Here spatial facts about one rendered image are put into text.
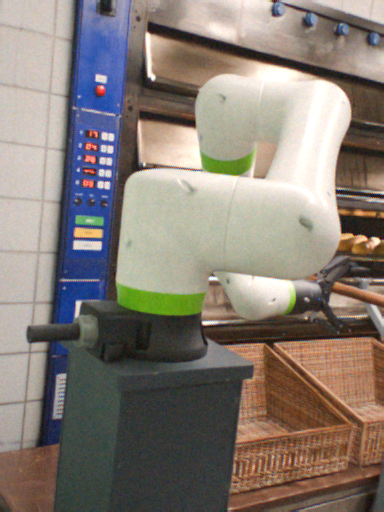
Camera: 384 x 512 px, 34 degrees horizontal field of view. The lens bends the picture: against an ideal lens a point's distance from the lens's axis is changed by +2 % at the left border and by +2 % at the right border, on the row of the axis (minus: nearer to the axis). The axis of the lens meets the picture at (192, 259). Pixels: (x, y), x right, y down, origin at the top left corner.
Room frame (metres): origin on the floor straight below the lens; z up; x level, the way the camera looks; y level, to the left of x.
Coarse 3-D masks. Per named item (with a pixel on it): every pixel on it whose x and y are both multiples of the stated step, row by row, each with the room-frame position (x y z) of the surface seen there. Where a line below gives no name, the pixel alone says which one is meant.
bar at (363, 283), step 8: (216, 280) 1.71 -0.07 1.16; (344, 280) 1.99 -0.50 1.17; (352, 280) 2.01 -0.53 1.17; (360, 280) 2.02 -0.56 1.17; (368, 280) 2.03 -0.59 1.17; (376, 280) 2.07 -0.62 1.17; (360, 288) 2.02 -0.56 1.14; (368, 304) 1.99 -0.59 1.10; (368, 312) 1.99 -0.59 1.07; (376, 312) 1.97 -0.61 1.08; (376, 320) 1.96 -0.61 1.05; (376, 504) 1.86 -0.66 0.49
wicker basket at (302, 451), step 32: (256, 352) 2.24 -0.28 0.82; (256, 384) 2.21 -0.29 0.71; (288, 384) 2.13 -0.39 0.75; (256, 416) 2.18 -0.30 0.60; (288, 416) 2.11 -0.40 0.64; (320, 416) 1.98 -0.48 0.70; (256, 448) 1.68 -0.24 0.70; (288, 448) 1.74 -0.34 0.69; (320, 448) 1.81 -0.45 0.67; (256, 480) 1.68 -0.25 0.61; (288, 480) 1.75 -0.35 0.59
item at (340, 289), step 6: (312, 276) 1.72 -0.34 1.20; (336, 282) 1.65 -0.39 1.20; (336, 288) 1.63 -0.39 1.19; (342, 288) 1.62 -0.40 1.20; (348, 288) 1.60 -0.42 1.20; (354, 288) 1.59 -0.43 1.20; (342, 294) 1.62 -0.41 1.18; (348, 294) 1.60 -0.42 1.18; (354, 294) 1.58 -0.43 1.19; (360, 294) 1.56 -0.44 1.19; (366, 294) 1.55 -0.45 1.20; (372, 294) 1.54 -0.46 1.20; (378, 294) 1.54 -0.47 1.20; (360, 300) 1.57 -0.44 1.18; (366, 300) 1.55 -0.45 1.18; (372, 300) 1.53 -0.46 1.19; (378, 300) 1.52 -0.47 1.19; (378, 306) 1.52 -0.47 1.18
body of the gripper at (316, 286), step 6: (312, 282) 1.47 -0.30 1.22; (318, 282) 1.49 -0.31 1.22; (324, 282) 1.50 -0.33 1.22; (312, 288) 1.45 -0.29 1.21; (318, 288) 1.46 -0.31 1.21; (312, 294) 1.44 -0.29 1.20; (318, 294) 1.45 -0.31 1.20; (330, 294) 1.51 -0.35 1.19; (312, 300) 1.44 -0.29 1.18; (318, 300) 1.45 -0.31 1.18; (312, 306) 1.45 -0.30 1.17; (318, 306) 1.46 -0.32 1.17
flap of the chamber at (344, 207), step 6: (336, 204) 2.26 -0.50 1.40; (342, 204) 2.27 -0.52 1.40; (348, 204) 2.29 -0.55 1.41; (354, 204) 2.31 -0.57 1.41; (360, 204) 2.32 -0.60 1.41; (366, 204) 2.34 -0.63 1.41; (372, 204) 2.36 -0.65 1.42; (378, 204) 2.38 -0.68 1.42; (342, 210) 2.39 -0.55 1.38; (348, 210) 2.39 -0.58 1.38; (354, 210) 2.39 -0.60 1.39; (360, 210) 2.39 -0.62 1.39; (366, 210) 2.39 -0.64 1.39; (372, 210) 2.39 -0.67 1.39; (378, 210) 2.39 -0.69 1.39; (366, 216) 2.61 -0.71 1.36; (372, 216) 2.61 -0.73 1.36
